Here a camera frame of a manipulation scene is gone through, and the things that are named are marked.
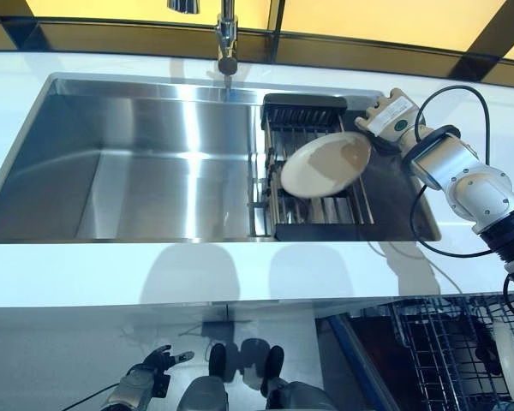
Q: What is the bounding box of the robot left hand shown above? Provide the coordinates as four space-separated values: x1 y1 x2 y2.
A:
130 345 194 378

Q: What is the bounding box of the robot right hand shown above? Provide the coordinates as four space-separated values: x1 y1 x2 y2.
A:
354 87 425 152

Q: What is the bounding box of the cream round plate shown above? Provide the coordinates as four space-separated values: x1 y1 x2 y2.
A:
492 319 514 402
280 131 373 199

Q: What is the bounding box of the dishwasher door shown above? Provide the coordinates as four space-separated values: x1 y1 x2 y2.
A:
316 314 397 411

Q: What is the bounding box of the wide white cabinet door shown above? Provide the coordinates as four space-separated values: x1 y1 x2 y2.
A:
0 301 228 329

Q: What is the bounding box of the black robot right foot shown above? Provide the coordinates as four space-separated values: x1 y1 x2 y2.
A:
260 345 285 395

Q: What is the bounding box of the narrow white cabinet door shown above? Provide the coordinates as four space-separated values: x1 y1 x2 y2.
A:
226 299 326 325

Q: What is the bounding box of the robot right leg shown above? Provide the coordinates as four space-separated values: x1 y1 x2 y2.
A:
265 380 335 411

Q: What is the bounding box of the chrome pull-down faucet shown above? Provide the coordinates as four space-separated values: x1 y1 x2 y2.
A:
166 0 241 91

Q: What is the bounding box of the stainless steel sink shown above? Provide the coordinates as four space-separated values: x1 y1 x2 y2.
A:
0 71 441 244

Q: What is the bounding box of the black wire dish rack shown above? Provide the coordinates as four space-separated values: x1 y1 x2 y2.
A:
250 92 376 241

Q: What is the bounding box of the dishwasher wire rack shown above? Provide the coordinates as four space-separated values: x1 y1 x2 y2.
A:
376 295 514 411

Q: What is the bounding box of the dark window frame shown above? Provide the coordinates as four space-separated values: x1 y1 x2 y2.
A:
0 0 514 86

